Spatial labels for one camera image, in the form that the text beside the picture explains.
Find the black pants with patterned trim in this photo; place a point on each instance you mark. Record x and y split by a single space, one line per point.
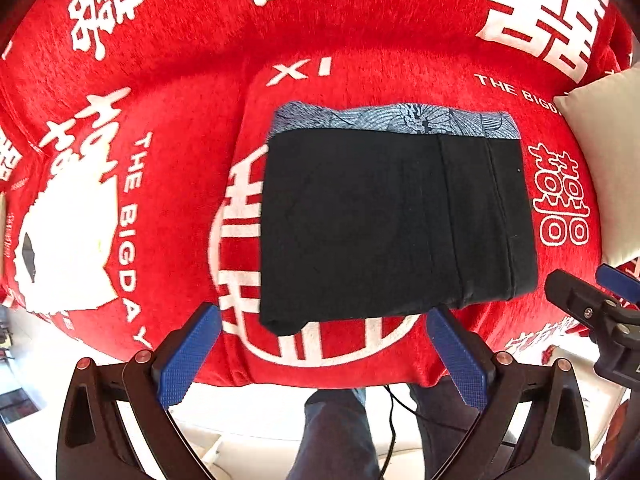
391 210

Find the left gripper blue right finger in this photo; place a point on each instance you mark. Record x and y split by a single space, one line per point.
554 441

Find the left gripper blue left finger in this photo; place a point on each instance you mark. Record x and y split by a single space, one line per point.
93 442

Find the beige pillow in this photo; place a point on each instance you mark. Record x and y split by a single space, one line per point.
604 118

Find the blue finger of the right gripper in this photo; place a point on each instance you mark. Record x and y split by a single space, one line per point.
587 304
622 284

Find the person's legs in jeans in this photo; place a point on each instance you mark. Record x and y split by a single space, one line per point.
337 441

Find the red pillow with white characters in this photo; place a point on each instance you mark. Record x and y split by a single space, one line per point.
22 160

